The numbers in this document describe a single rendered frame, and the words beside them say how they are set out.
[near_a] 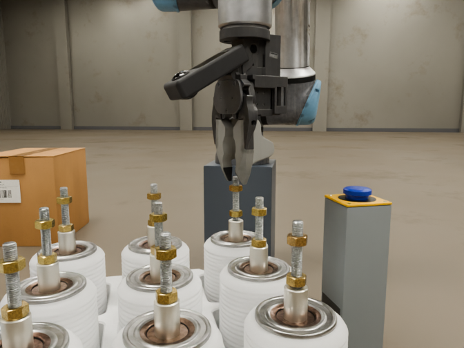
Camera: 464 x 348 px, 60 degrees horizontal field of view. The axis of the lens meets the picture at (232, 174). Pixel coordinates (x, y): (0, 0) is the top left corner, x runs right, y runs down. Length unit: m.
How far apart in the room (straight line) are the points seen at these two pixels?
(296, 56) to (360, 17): 8.61
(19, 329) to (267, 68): 0.43
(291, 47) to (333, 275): 0.59
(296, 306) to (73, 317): 0.23
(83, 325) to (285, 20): 0.80
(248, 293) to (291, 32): 0.71
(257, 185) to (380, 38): 8.68
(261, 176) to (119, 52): 9.46
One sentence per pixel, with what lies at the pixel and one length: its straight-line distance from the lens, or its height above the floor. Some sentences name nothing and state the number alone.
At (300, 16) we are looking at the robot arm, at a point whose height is 0.66.
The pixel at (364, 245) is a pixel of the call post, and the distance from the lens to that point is 0.60.
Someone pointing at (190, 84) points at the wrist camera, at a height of 0.47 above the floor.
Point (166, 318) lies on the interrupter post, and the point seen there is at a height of 0.27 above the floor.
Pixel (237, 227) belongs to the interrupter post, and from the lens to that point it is 0.59.
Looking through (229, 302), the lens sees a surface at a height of 0.22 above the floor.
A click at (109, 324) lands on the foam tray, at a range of 0.55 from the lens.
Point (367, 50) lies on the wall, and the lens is 9.54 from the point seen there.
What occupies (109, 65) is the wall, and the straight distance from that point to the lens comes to 10.47.
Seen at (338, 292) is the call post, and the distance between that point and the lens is 0.63.
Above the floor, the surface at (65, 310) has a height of 0.24.
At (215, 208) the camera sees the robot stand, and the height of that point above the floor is 0.19.
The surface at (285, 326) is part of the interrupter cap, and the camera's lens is 0.38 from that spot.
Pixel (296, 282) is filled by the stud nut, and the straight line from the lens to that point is 0.38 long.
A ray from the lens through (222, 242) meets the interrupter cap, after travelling 0.59.
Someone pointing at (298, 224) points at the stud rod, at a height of 0.34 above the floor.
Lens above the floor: 0.44
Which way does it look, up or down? 9 degrees down
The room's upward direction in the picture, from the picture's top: straight up
